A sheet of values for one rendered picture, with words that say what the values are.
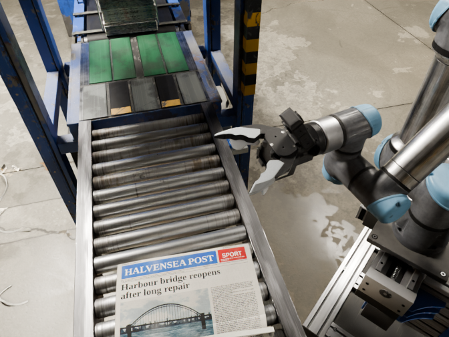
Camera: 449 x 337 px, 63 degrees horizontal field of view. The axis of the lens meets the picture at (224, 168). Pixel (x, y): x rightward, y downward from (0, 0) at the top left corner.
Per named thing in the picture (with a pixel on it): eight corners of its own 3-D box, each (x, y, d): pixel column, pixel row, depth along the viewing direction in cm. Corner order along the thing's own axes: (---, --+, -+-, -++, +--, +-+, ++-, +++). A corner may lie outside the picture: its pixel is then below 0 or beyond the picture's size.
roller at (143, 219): (238, 210, 121) (238, 200, 118) (93, 241, 113) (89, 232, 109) (234, 199, 125) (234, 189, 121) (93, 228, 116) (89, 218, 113)
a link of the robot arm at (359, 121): (377, 144, 81) (390, 114, 75) (338, 159, 78) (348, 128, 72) (355, 124, 86) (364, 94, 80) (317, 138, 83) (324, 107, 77)
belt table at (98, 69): (222, 118, 164) (222, 99, 157) (73, 142, 153) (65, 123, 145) (192, 45, 211) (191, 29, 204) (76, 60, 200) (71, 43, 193)
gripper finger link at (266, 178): (260, 214, 68) (279, 179, 73) (264, 197, 63) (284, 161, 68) (245, 206, 69) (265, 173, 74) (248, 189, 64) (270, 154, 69)
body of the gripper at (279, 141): (270, 184, 74) (318, 166, 78) (277, 158, 67) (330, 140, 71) (252, 158, 78) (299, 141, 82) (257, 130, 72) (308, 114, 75)
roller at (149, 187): (228, 182, 130) (228, 172, 126) (93, 208, 122) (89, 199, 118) (224, 172, 133) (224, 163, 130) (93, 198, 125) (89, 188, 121)
